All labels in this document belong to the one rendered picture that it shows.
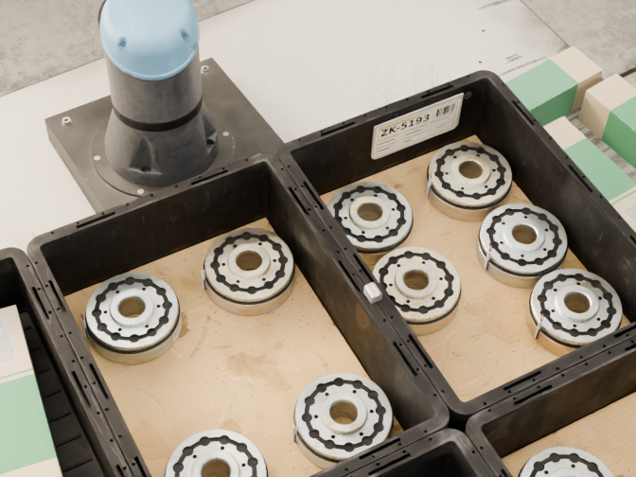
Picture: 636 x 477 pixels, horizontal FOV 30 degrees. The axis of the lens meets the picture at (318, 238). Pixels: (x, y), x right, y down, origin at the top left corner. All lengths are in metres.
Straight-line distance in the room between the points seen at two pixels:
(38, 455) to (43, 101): 0.70
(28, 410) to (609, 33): 2.06
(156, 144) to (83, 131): 0.16
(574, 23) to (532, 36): 1.12
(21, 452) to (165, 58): 0.51
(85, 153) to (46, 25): 1.35
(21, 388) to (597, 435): 0.60
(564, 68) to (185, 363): 0.74
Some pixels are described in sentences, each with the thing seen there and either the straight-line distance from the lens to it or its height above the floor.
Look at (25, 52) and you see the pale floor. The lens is 2.89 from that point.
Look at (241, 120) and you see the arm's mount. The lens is 1.65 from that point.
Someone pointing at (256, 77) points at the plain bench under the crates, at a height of 0.70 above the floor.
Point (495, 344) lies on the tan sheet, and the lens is 1.34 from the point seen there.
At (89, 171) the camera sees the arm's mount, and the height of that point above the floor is 0.75.
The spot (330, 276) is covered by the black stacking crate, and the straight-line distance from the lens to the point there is 1.29.
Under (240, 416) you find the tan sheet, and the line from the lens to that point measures 1.28.
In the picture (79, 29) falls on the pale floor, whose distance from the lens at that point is 2.93.
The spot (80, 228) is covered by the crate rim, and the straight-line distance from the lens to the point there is 1.31.
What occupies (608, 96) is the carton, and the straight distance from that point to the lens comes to 1.73.
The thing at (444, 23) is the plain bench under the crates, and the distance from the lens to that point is 1.88.
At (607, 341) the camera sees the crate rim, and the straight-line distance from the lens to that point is 1.25.
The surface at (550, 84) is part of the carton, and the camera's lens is 1.72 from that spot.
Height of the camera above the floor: 1.94
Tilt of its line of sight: 52 degrees down
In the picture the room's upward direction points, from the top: 3 degrees clockwise
